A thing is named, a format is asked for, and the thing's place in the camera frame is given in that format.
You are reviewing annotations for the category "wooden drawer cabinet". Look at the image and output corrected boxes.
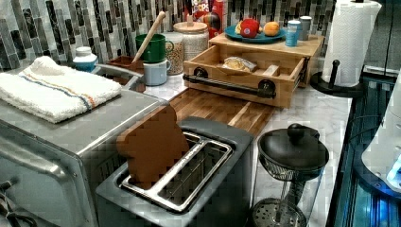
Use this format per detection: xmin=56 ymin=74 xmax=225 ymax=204
xmin=209 ymin=33 xmax=324 ymax=87

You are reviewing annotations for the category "white striped towel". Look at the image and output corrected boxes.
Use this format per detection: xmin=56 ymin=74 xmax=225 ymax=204
xmin=0 ymin=56 xmax=122 ymax=124

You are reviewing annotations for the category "wooden cutting board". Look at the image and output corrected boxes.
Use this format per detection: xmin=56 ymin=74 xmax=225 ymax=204
xmin=169 ymin=89 xmax=275 ymax=136

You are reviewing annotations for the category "blue salt can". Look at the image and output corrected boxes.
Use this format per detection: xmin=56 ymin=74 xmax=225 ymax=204
xmin=286 ymin=20 xmax=301 ymax=47

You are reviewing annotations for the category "brown toy toast slice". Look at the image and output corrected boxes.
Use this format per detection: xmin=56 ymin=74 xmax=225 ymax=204
xmin=116 ymin=105 xmax=189 ymax=189

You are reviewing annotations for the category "glass french press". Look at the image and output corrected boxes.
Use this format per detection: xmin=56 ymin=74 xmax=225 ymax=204
xmin=250 ymin=123 xmax=329 ymax=227

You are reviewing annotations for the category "red Froot Loops box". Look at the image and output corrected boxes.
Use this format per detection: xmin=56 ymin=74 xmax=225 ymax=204
xmin=183 ymin=0 xmax=226 ymax=39

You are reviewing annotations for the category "brown square container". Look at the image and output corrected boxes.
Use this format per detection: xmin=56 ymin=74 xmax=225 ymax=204
xmin=108 ymin=56 xmax=144 ymax=74

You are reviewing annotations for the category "orange toy fruit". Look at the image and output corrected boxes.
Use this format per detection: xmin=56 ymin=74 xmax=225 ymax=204
xmin=264 ymin=22 xmax=280 ymax=37

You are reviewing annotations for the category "wrapped pastry in drawer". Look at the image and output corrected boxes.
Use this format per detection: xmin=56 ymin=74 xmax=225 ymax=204
xmin=222 ymin=57 xmax=256 ymax=72

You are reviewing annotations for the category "grey metal cup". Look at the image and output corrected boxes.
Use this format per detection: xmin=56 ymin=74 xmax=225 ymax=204
xmin=299 ymin=16 xmax=312 ymax=41

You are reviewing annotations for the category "teal plate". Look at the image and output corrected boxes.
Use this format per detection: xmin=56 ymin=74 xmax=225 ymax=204
xmin=224 ymin=26 xmax=286 ymax=44

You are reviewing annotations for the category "black paper towel holder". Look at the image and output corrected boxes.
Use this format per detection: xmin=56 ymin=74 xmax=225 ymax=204
xmin=310 ymin=60 xmax=364 ymax=98

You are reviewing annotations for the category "red toy apple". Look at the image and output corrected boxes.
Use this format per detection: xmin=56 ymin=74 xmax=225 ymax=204
xmin=240 ymin=18 xmax=259 ymax=38

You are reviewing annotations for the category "grey two-slot toaster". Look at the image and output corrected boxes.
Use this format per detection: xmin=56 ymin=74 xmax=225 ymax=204
xmin=96 ymin=116 xmax=253 ymax=227

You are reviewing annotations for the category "white paper towel roll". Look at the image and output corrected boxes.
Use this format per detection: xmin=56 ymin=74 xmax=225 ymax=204
xmin=322 ymin=0 xmax=382 ymax=87

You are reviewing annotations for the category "yellow toy banana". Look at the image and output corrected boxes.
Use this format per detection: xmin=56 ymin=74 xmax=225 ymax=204
xmin=235 ymin=21 xmax=242 ymax=34

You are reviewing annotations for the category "silver toaster oven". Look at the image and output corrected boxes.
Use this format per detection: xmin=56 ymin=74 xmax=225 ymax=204
xmin=0 ymin=73 xmax=167 ymax=227

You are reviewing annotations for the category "light blue mug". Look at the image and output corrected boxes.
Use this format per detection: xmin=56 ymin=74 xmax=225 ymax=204
xmin=144 ymin=60 xmax=171 ymax=86

